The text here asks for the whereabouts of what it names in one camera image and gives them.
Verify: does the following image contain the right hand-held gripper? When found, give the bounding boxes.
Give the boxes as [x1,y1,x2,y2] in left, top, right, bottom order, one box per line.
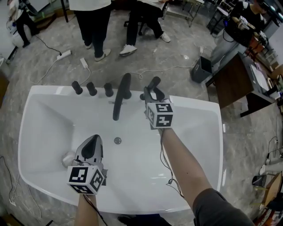
[143,87,175,131]

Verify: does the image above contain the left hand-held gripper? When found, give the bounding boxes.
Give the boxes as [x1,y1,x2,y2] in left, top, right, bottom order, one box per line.
[67,134,108,195]

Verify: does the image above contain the person's left forearm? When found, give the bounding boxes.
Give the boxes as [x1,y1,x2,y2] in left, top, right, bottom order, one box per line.
[77,193,105,226]

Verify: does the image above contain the person's right forearm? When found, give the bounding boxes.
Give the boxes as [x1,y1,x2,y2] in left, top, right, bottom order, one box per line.
[157,127,256,226]

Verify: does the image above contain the white sink basin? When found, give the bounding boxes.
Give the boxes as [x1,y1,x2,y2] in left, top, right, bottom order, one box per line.
[17,85,224,216]

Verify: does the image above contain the white round plug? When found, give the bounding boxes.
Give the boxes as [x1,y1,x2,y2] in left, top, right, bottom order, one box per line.
[61,151,77,169]

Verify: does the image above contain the black curved faucet spout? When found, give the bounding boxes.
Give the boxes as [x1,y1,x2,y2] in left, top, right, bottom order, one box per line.
[112,72,132,121]

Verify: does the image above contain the black round tap knob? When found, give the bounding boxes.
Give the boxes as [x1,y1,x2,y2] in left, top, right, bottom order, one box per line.
[103,83,115,98]
[86,82,98,97]
[71,80,84,95]

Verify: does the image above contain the dark grey bin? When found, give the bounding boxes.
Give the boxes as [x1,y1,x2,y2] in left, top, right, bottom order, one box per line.
[191,56,213,84]

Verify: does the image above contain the dark brown desk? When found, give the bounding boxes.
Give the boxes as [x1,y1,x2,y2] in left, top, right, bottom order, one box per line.
[205,52,282,118]

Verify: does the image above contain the person's own legs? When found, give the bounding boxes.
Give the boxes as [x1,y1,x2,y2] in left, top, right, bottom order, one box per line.
[117,213,173,226]

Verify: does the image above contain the white tray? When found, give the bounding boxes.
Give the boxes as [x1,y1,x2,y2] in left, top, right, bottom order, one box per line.
[249,63,269,89]

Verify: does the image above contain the brown cardboard box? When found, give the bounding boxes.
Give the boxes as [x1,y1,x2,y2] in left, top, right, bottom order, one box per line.
[0,70,11,109]

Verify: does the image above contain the white barrel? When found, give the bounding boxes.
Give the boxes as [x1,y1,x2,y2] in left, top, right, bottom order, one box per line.
[8,21,25,47]

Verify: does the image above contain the wooden stool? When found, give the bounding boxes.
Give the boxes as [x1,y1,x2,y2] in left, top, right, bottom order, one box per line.
[262,171,283,218]

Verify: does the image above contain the long white floor cable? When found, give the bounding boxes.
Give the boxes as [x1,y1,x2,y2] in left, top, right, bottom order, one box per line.
[132,65,196,79]

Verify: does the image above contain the thin dark gripper cable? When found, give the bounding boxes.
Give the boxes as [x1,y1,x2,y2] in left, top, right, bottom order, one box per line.
[159,128,185,199]
[84,195,109,226]

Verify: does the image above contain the metal frame table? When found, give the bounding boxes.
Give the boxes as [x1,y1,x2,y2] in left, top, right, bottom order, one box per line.
[165,0,205,27]

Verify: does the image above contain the black floor cable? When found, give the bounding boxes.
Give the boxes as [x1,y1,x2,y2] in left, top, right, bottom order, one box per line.
[34,35,63,55]

